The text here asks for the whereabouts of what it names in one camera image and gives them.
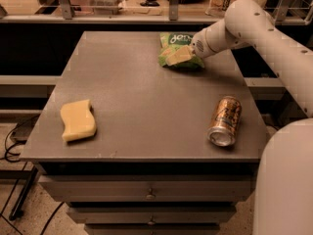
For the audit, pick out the drawer knob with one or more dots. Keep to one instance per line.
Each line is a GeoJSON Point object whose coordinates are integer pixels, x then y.
{"type": "Point", "coordinates": [150, 195]}
{"type": "Point", "coordinates": [151, 221]}

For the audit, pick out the black metal stand leg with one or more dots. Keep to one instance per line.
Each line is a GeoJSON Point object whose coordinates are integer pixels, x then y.
{"type": "Point", "coordinates": [28, 176]}

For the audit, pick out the yellow sponge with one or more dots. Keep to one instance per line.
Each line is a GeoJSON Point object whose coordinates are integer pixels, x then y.
{"type": "Point", "coordinates": [78, 120]}

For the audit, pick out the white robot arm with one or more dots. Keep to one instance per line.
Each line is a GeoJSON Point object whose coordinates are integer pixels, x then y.
{"type": "Point", "coordinates": [284, 184]}

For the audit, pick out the orange soda can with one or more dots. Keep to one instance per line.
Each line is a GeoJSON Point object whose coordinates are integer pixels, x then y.
{"type": "Point", "coordinates": [225, 121]}

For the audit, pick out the top drawer knob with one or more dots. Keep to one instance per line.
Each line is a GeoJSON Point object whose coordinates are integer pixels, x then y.
{"type": "Point", "coordinates": [150, 195]}

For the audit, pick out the grey drawer cabinet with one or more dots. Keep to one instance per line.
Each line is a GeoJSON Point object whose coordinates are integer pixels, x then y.
{"type": "Point", "coordinates": [151, 133]}

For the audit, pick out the metal shelf rail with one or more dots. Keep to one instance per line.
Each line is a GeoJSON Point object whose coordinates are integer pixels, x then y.
{"type": "Point", "coordinates": [283, 12]}

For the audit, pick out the green rice chip bag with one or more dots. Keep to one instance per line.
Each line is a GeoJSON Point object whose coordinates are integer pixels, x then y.
{"type": "Point", "coordinates": [171, 42]}

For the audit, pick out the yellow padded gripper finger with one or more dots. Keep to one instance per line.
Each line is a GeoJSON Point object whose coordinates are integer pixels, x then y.
{"type": "Point", "coordinates": [182, 55]}

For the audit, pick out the middle drawer knob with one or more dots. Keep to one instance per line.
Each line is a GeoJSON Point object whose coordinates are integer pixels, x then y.
{"type": "Point", "coordinates": [151, 221]}

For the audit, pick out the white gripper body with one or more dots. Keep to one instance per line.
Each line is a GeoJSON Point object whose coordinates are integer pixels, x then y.
{"type": "Point", "coordinates": [202, 45]}

